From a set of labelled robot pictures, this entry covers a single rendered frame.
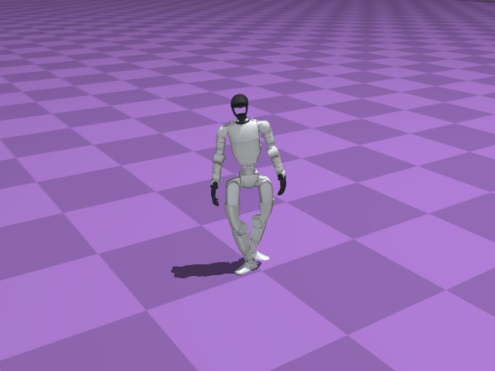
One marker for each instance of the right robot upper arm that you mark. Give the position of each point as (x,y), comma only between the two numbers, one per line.
(220,143)

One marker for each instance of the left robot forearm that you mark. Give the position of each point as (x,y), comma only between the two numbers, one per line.
(278,164)

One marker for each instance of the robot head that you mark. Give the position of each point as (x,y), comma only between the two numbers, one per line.
(240,101)

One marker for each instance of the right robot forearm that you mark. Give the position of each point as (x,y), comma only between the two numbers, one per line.
(216,172)

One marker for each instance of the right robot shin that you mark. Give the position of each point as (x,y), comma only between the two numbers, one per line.
(243,244)

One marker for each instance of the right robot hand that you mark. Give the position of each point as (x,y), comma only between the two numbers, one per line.
(213,193)

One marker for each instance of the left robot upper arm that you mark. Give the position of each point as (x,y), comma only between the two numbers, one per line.
(265,128)

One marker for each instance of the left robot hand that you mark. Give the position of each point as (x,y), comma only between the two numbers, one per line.
(282,184)

